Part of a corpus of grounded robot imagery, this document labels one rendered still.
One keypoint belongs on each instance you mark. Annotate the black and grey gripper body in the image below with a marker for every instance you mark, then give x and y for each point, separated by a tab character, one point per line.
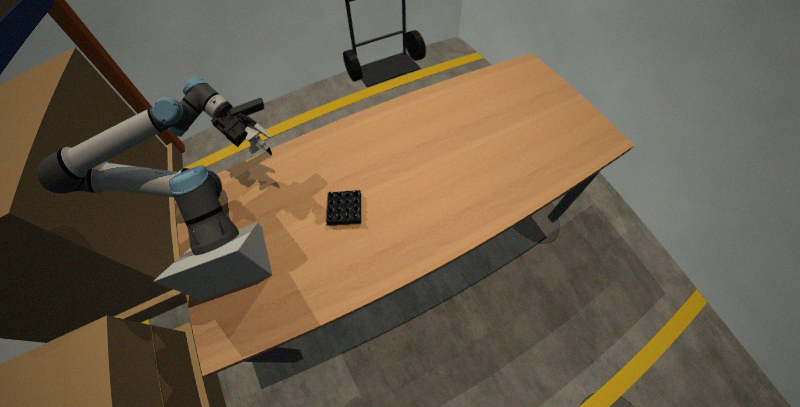
237	125

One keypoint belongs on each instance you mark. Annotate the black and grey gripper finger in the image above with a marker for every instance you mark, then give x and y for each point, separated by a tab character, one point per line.
257	144
253	128

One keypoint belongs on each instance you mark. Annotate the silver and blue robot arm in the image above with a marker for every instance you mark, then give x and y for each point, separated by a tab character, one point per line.
208	226

